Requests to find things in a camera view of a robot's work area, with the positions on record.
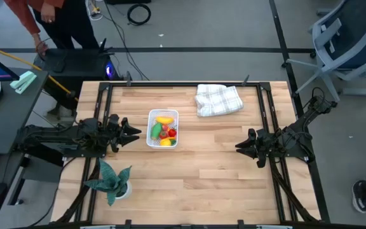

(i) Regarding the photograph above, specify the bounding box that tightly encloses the person's shoe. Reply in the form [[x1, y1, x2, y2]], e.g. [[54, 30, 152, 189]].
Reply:
[[351, 179, 366, 214]]

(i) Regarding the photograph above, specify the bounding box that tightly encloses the black computer tower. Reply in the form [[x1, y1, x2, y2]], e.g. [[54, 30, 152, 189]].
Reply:
[[32, 47, 122, 98]]

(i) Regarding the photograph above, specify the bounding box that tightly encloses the yellow toy banana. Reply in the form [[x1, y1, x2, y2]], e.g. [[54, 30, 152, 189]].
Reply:
[[156, 116, 175, 125]]

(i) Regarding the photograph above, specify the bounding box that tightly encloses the black aluminium table frame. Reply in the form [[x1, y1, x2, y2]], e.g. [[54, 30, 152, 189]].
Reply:
[[57, 81, 322, 229]]

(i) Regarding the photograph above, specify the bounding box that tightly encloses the green plant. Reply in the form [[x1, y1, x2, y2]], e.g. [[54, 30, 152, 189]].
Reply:
[[83, 158, 133, 207]]

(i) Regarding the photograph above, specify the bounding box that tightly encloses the black flat box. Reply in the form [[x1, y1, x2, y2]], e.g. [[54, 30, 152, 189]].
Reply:
[[43, 52, 69, 73]]

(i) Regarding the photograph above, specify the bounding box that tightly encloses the grey mesh office chair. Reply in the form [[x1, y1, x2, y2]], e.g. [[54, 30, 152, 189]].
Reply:
[[281, 0, 366, 103]]

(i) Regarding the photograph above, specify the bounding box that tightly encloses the coiled black cable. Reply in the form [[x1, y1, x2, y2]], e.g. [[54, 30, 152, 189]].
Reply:
[[126, 3, 152, 26]]

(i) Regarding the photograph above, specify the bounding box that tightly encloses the person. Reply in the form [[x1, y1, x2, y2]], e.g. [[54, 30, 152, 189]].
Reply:
[[3, 0, 100, 61]]

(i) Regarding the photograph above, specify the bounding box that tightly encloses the yellow toy bell pepper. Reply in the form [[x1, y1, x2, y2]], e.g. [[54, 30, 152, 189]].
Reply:
[[159, 137, 177, 147]]

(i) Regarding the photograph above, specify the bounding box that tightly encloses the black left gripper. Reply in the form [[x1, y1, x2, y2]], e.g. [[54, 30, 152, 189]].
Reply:
[[105, 113, 142, 147]]

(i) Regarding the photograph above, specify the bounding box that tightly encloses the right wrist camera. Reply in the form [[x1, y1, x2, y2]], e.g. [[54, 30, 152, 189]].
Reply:
[[255, 155, 267, 169]]

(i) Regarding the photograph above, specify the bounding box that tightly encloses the white perforated plastic basket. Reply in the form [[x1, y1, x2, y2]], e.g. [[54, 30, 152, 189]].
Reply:
[[146, 109, 180, 149]]

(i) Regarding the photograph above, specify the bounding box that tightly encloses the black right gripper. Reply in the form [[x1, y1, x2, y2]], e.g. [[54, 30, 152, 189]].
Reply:
[[235, 128, 278, 159]]

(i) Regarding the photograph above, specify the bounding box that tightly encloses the white plaid folded towel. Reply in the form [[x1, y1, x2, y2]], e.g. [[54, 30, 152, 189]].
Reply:
[[194, 83, 244, 118]]

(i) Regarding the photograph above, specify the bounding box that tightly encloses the green toy cucumber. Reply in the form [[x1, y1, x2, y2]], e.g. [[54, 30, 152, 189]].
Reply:
[[150, 122, 163, 141]]

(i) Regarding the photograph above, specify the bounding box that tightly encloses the mint green stapler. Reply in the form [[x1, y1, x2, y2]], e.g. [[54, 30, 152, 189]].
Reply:
[[10, 70, 37, 95]]

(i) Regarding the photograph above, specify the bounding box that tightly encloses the dark grey desk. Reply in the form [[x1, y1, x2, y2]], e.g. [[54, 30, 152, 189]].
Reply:
[[0, 68, 49, 156]]

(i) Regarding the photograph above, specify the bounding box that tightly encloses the white cable bundle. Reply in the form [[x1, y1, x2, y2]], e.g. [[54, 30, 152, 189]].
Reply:
[[86, 0, 104, 22]]

